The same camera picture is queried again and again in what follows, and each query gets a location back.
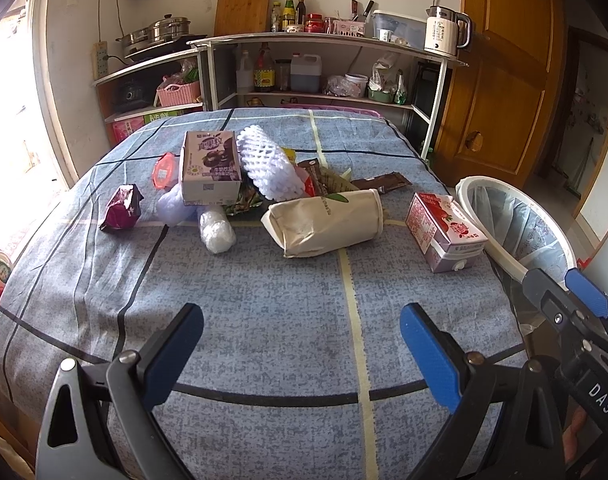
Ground pink plastic basket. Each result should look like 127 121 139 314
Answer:
156 80 201 106

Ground wooden door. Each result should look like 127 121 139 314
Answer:
433 0 566 188

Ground beige paper bag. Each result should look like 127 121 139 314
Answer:
261 188 384 258

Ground blue checked tablecloth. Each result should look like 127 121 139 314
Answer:
0 108 526 479

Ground purple milk carton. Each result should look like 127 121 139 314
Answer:
179 130 242 206

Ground white electric kettle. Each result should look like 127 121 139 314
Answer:
424 6 473 58

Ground steel pot with lid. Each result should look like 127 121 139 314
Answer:
118 14 191 56

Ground white foam fruit net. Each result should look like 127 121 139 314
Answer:
237 125 305 202

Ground brown chocolate bar wrapper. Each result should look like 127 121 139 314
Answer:
351 171 411 195

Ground wooden cutting board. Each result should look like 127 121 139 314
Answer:
214 0 270 36

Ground purple snack packet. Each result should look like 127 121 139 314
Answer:
100 184 144 232

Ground red milk carton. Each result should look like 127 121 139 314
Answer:
406 193 488 273

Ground white metal shelf rack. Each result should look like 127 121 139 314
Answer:
92 32 466 138

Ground soy sauce bottle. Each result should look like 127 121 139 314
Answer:
253 42 276 92

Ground person's right hand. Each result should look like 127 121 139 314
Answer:
562 406 588 465

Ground white trash bin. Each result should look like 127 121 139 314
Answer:
456 176 576 336

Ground yellow snack packet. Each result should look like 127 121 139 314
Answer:
282 148 296 164

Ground green snack packet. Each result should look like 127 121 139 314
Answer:
223 181 264 217

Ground red lid plastic cup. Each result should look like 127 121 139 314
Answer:
151 153 178 191

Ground clear plastic bottle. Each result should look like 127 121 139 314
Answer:
199 205 237 255

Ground white jerry can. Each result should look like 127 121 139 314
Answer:
290 53 322 93

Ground clear plastic storage bin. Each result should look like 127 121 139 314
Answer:
372 10 426 50

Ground power strip on wall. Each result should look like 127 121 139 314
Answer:
91 41 109 80

